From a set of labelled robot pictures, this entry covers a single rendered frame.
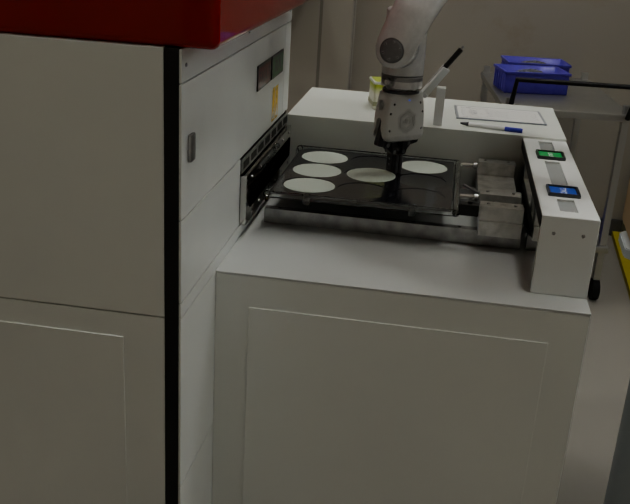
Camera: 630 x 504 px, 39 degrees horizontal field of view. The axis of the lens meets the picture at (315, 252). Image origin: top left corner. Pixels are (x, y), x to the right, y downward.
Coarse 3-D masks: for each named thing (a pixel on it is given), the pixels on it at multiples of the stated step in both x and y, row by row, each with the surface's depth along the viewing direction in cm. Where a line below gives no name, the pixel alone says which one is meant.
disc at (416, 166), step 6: (408, 162) 194; (414, 162) 195; (420, 162) 195; (426, 162) 195; (432, 162) 195; (408, 168) 190; (414, 168) 190; (420, 168) 190; (426, 168) 190; (432, 168) 191; (438, 168) 191; (444, 168) 191
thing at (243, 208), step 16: (288, 128) 200; (272, 144) 185; (288, 144) 204; (256, 160) 173; (288, 160) 205; (240, 176) 163; (256, 176) 171; (272, 176) 188; (240, 192) 164; (256, 192) 177; (240, 208) 165; (256, 208) 174
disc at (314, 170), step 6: (294, 168) 185; (300, 168) 185; (306, 168) 185; (312, 168) 185; (318, 168) 186; (324, 168) 186; (330, 168) 186; (336, 168) 186; (306, 174) 181; (312, 174) 181; (318, 174) 181; (324, 174) 182; (330, 174) 182; (336, 174) 182
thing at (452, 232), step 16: (272, 208) 175; (288, 208) 176; (288, 224) 176; (304, 224) 175; (320, 224) 174; (336, 224) 174; (352, 224) 173; (368, 224) 173; (384, 224) 172; (400, 224) 172; (416, 224) 171; (432, 224) 171; (448, 224) 172; (448, 240) 171; (464, 240) 171; (480, 240) 170; (496, 240) 170; (512, 240) 169
